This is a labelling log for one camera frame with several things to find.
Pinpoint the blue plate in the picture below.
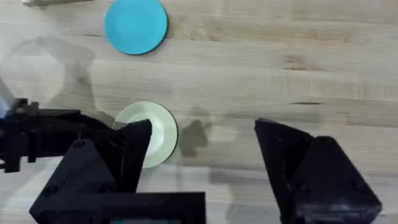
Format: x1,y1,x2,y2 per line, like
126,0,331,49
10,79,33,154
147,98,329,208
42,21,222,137
104,0,169,56

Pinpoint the pale green plate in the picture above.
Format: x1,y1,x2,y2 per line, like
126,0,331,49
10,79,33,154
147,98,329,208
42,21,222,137
112,101,180,169

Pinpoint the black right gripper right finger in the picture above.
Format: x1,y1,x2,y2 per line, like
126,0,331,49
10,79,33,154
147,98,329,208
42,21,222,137
254,118,382,224

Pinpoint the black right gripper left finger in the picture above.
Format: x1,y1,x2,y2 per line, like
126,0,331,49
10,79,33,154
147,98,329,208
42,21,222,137
29,119,153,224

